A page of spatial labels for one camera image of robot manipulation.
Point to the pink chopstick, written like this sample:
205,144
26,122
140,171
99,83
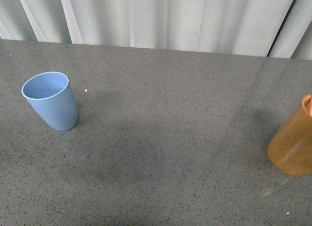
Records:
310,108

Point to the blue plastic cup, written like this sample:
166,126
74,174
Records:
51,96

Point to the wooden chopstick holder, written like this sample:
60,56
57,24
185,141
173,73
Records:
291,148

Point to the white curtain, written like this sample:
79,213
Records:
274,28

